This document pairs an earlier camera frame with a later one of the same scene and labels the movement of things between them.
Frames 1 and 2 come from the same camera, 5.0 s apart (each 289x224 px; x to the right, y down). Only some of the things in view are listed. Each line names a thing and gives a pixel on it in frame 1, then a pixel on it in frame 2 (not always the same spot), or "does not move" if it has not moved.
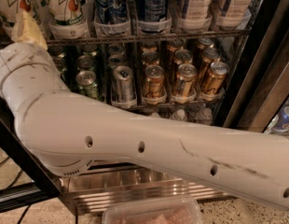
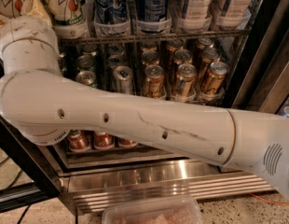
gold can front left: [154, 85] does not move
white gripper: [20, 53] → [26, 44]
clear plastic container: [167, 211] does not move
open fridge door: [9, 139] does not move
